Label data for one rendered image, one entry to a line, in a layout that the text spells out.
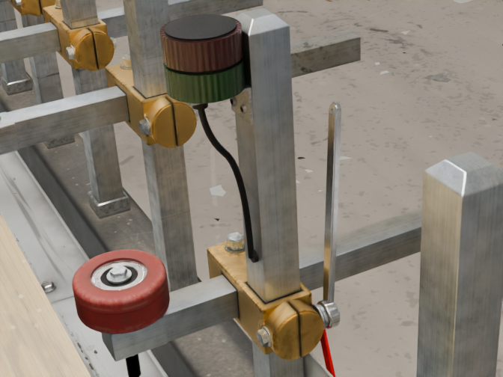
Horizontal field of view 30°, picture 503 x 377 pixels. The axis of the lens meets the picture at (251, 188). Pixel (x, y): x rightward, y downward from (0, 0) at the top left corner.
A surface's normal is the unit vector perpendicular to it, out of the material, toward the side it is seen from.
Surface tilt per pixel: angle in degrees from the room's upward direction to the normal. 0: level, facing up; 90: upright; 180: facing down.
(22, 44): 90
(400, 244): 90
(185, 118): 90
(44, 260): 0
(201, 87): 90
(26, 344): 0
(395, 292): 0
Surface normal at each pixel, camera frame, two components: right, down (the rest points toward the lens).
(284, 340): 0.45, 0.41
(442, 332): -0.89, 0.27
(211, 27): -0.06, -0.87
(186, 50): -0.31, 0.48
